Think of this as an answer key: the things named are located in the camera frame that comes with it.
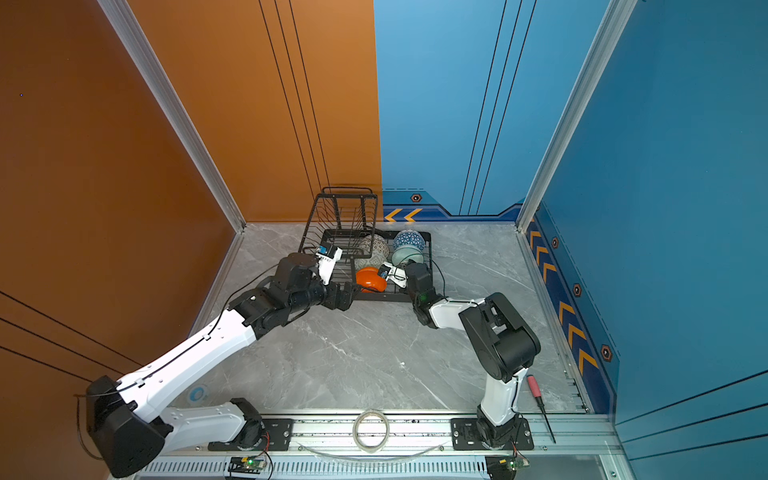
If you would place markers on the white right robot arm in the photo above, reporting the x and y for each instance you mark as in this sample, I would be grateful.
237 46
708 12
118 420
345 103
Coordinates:
504 344

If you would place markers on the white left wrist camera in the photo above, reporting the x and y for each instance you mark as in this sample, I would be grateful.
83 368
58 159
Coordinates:
327 256

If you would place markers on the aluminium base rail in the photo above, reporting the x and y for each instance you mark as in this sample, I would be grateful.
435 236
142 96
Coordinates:
408 445

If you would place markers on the aluminium corner post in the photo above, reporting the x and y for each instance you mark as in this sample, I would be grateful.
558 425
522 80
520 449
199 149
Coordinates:
129 31
608 34

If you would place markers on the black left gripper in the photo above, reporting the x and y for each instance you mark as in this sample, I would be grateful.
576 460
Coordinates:
346 299

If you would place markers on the orange bowl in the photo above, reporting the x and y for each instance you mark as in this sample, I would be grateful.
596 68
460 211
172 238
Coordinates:
370 279

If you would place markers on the black wire dish rack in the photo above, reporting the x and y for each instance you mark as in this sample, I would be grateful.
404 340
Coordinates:
347 217

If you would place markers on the aluminium corner post right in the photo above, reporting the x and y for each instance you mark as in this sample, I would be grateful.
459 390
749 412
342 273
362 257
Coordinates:
608 34

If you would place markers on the aluminium corner post left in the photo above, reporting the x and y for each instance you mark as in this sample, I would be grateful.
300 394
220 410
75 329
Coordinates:
129 31

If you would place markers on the brown patterned bowl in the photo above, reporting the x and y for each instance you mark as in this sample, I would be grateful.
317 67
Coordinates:
372 243

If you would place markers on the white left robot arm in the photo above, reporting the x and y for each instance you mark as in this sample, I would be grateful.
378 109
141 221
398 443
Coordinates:
131 421

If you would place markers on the green spiral bowl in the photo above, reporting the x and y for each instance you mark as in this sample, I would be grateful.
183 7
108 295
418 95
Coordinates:
405 254

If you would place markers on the clear coiled tube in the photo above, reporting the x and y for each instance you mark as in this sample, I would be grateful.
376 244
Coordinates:
371 431

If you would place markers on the pink handled screwdriver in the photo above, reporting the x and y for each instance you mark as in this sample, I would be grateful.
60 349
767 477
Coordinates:
538 398

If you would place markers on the left green circuit board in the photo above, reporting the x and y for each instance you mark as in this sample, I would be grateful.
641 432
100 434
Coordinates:
248 467

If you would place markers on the right green circuit board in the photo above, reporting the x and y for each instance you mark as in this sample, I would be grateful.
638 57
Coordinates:
505 467

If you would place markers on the green circuit board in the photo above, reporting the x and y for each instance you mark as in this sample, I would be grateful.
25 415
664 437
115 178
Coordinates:
248 467
505 467

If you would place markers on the blue triangle patterned bowl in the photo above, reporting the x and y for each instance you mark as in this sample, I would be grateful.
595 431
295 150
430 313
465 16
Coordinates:
410 238

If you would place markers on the green geometric patterned bowl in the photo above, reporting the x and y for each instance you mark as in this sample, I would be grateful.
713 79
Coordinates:
375 261

